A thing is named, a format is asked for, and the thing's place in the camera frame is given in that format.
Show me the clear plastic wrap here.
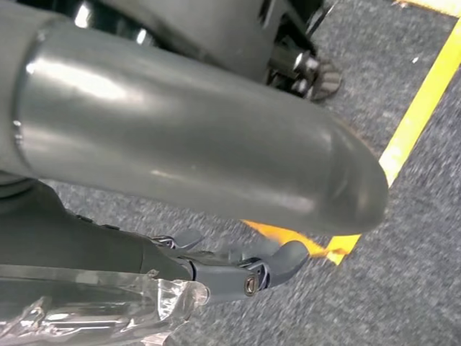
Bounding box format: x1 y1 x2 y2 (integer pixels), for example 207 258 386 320
0 265 211 346

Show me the yellow floor tape square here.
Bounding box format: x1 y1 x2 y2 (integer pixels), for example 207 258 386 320
243 0 461 267

